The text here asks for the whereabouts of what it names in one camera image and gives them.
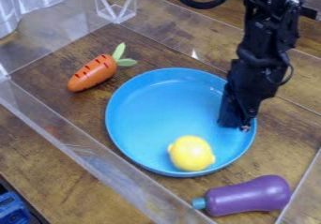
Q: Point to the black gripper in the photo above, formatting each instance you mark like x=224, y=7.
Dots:
x=252, y=84

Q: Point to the yellow toy lemon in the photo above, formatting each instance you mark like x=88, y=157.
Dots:
x=191, y=154

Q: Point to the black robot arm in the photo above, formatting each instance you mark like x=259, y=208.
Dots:
x=271, y=33

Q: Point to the round blue tray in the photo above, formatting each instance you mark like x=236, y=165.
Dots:
x=163, y=105

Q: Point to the purple toy eggplant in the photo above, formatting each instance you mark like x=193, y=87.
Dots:
x=266, y=193

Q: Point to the orange toy carrot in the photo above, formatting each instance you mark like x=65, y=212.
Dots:
x=100, y=69

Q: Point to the black bar on floor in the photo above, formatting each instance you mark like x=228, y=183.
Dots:
x=310, y=13

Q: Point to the blue plastic crate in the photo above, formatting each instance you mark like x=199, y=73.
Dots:
x=14, y=211

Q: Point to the clear acrylic enclosure wall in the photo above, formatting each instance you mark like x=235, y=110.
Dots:
x=57, y=154

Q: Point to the clear acrylic corner bracket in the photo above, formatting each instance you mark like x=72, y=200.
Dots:
x=116, y=13

